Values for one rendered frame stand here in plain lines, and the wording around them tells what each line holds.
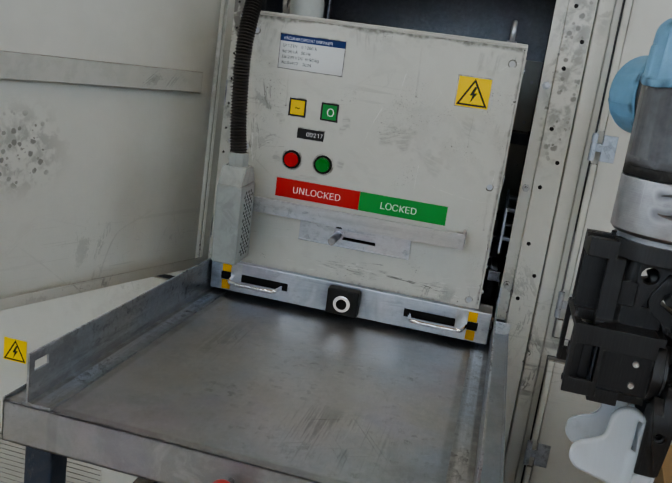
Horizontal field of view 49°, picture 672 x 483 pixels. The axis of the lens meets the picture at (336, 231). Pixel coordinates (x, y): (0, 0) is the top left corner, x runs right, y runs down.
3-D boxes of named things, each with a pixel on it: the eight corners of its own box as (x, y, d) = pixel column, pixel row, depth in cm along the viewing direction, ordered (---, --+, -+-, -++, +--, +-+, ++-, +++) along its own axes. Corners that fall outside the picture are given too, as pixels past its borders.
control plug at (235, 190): (235, 266, 131) (243, 170, 126) (209, 261, 132) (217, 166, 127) (250, 255, 138) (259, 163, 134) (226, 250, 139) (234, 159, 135)
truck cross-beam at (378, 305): (486, 345, 134) (492, 314, 132) (209, 286, 145) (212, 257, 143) (487, 334, 138) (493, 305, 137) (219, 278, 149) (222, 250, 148)
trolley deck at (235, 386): (491, 574, 81) (501, 526, 80) (1, 439, 94) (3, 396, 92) (503, 362, 146) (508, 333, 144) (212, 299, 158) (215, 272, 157)
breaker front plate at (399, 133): (475, 318, 133) (525, 48, 120) (225, 267, 143) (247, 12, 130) (475, 316, 134) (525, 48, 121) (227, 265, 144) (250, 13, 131)
